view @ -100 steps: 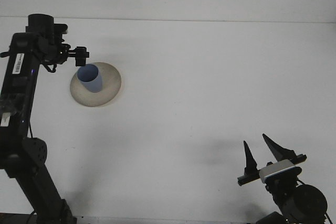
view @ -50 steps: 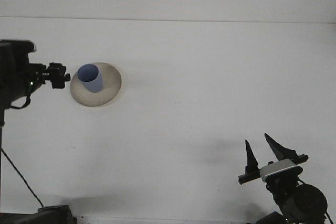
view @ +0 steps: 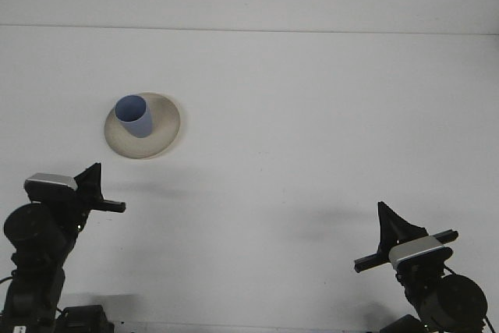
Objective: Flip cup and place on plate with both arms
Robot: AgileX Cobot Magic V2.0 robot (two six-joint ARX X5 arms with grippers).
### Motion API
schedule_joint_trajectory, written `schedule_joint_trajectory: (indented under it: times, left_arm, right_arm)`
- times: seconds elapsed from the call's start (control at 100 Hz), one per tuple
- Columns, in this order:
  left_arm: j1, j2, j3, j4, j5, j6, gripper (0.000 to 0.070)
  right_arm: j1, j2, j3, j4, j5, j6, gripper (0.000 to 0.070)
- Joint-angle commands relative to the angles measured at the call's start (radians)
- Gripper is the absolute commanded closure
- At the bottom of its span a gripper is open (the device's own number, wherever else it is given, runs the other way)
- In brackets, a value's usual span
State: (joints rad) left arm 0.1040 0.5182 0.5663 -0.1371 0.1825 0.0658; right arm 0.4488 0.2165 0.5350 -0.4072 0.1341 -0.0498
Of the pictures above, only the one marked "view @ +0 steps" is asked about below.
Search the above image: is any pale blue cup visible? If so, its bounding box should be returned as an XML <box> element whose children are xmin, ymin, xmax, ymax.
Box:
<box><xmin>114</xmin><ymin>94</ymin><xmax>153</xmax><ymax>140</ymax></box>

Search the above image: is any pale round plate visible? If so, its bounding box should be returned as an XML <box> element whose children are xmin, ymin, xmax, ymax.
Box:
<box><xmin>103</xmin><ymin>92</ymin><xmax>183</xmax><ymax>161</ymax></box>

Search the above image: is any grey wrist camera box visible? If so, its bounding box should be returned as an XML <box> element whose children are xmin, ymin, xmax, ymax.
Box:
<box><xmin>388</xmin><ymin>235</ymin><xmax>454</xmax><ymax>272</ymax></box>
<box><xmin>23</xmin><ymin>172</ymin><xmax>78</xmax><ymax>204</ymax></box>

